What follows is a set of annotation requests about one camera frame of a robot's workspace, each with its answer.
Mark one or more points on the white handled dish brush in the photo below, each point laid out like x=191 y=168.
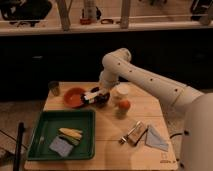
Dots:
x=88 y=95

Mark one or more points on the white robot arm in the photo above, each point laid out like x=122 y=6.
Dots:
x=196 y=152

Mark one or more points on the dark bowl with beans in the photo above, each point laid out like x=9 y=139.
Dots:
x=100 y=100

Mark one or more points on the red bowl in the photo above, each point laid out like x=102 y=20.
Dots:
x=72 y=97

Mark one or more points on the small metal cup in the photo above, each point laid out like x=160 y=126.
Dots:
x=54 y=88

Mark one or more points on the metal fork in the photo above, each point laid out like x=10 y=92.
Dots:
x=124 y=138

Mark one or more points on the small wooden block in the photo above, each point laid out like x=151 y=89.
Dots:
x=136 y=134

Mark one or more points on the yellow corn cob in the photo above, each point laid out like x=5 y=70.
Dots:
x=71 y=133

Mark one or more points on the green vegetable piece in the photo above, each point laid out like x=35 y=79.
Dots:
x=69 y=139

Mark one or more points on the green plastic tray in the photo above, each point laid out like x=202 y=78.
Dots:
x=47 y=128

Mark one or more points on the grey folded cloth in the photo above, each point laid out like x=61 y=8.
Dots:
x=154 y=139

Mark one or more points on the blue sponge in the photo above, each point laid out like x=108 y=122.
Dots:
x=62 y=147

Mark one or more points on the black pole stand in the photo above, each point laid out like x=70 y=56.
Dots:
x=17 y=157

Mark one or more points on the black bag on shelf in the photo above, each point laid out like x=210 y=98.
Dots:
x=25 y=12

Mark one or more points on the red ring object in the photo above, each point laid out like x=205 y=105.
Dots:
x=107 y=21

